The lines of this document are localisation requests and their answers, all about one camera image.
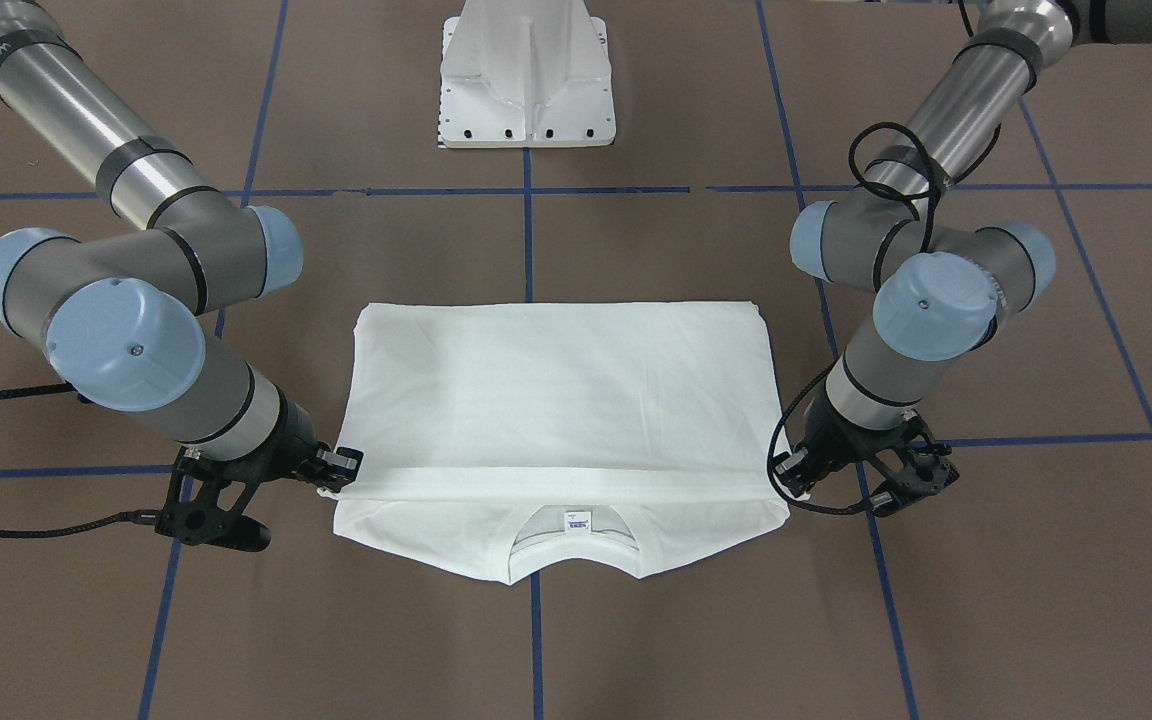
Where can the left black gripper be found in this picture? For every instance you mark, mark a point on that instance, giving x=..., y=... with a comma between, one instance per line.
x=829, y=437

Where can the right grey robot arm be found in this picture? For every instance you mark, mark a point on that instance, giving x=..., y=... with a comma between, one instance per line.
x=117, y=319

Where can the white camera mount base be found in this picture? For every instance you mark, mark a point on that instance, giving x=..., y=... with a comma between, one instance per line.
x=525, y=75

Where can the white long-sleeve printed shirt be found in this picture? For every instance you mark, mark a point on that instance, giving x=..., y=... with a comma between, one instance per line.
x=502, y=439

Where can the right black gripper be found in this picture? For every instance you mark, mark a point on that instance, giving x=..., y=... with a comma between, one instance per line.
x=293, y=447

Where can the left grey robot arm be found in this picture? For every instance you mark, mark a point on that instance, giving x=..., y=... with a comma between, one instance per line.
x=938, y=292

